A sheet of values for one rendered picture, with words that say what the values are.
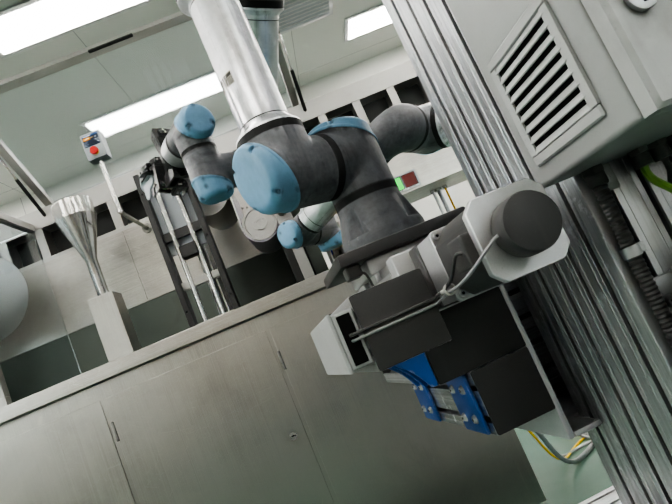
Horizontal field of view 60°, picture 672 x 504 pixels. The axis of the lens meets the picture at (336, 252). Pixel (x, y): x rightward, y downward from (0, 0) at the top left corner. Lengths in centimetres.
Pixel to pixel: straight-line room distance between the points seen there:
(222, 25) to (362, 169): 33
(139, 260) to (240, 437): 97
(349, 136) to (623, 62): 56
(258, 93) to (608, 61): 58
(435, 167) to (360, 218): 143
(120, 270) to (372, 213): 159
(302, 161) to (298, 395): 88
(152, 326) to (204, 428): 75
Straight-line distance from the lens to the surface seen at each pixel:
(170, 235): 190
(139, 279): 238
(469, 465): 170
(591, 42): 56
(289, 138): 92
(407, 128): 138
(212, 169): 118
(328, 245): 162
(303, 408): 165
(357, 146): 98
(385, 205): 96
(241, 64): 99
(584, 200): 70
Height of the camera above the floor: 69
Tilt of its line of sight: 9 degrees up
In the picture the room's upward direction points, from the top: 23 degrees counter-clockwise
